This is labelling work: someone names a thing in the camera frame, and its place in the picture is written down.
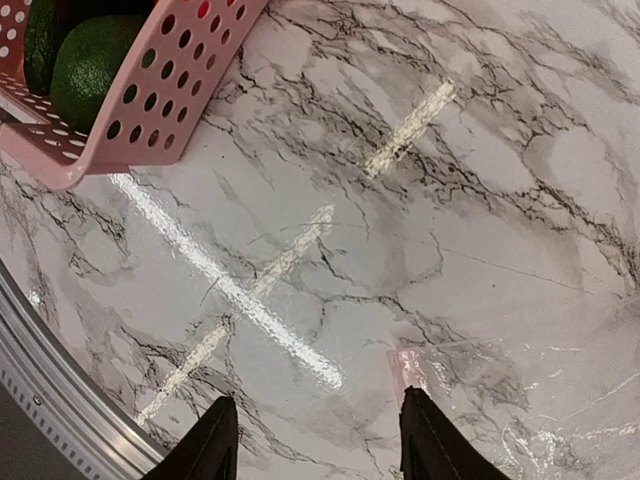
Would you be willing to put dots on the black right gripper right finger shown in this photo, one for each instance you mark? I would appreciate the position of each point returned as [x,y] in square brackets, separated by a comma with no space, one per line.
[433,448]

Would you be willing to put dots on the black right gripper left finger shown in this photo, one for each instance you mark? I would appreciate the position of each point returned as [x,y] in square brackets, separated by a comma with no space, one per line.
[210,449]

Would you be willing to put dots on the clear zip top bag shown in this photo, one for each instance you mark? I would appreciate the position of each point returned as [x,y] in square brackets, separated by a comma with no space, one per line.
[548,392]

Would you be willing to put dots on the pink perforated plastic basket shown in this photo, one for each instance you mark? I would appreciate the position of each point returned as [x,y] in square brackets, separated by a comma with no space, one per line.
[151,109]

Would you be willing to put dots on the dark green cucumber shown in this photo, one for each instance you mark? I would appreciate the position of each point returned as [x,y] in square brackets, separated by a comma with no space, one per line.
[44,34]

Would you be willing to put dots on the front aluminium table rail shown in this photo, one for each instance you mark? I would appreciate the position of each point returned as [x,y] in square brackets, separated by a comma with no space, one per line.
[92,433]

